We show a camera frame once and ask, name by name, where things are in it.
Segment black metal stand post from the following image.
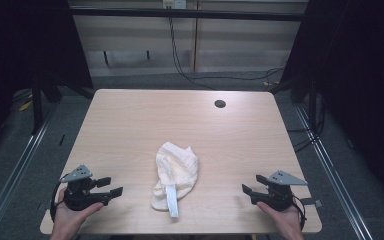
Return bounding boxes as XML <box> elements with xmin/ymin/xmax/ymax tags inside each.
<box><xmin>30</xmin><ymin>74</ymin><xmax>45</xmax><ymax>135</ymax></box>
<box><xmin>307</xmin><ymin>74</ymin><xmax>318</xmax><ymax>132</ymax></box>

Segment black floor cables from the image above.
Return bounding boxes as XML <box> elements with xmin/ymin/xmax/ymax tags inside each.
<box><xmin>286</xmin><ymin>93</ymin><xmax>327</xmax><ymax>154</ymax></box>

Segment yellow floor tape piece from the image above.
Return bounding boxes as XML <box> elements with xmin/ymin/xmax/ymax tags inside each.
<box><xmin>18</xmin><ymin>99</ymin><xmax>34</xmax><ymax>112</ymax></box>

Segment person's left hand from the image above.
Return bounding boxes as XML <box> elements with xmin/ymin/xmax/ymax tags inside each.
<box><xmin>51</xmin><ymin>187</ymin><xmax>105</xmax><ymax>235</ymax></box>

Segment right hand-held gripper black cable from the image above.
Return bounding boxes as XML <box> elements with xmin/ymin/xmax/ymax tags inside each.
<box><xmin>291</xmin><ymin>194</ymin><xmax>308</xmax><ymax>232</ymax></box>

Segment white towel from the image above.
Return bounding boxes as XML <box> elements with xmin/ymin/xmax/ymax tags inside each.
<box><xmin>150</xmin><ymin>141</ymin><xmax>200</xmax><ymax>219</ymax></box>

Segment dark curtain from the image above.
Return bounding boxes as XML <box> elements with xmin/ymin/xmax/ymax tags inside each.
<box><xmin>279</xmin><ymin>0</ymin><xmax>384</xmax><ymax>213</ymax></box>
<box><xmin>0</xmin><ymin>0</ymin><xmax>94</xmax><ymax>164</ymax></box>

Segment black horizontal metal bar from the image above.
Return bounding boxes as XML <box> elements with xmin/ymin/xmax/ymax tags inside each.
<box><xmin>69</xmin><ymin>7</ymin><xmax>310</xmax><ymax>23</ymax></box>

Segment person's right hand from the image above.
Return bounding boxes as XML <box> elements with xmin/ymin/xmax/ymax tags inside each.
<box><xmin>256</xmin><ymin>201</ymin><xmax>305</xmax><ymax>236</ymax></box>

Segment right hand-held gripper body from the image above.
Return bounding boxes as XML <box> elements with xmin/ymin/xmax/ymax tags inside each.
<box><xmin>250</xmin><ymin>170</ymin><xmax>309</xmax><ymax>212</ymax></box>

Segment silver floor rail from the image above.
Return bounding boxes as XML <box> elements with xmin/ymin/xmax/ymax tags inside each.
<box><xmin>0</xmin><ymin>108</ymin><xmax>57</xmax><ymax>240</ymax></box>
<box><xmin>294</xmin><ymin>104</ymin><xmax>378</xmax><ymax>240</ymax></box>

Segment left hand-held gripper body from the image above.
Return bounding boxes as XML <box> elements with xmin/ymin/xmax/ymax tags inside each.
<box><xmin>60</xmin><ymin>164</ymin><xmax>111</xmax><ymax>212</ymax></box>

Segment white wall power outlet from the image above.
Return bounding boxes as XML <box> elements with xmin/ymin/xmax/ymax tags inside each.
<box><xmin>161</xmin><ymin>0</ymin><xmax>188</xmax><ymax>10</ymax></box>

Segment long black hanging cable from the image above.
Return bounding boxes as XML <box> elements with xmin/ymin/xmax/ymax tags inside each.
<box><xmin>167</xmin><ymin>16</ymin><xmax>285</xmax><ymax>92</ymax></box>

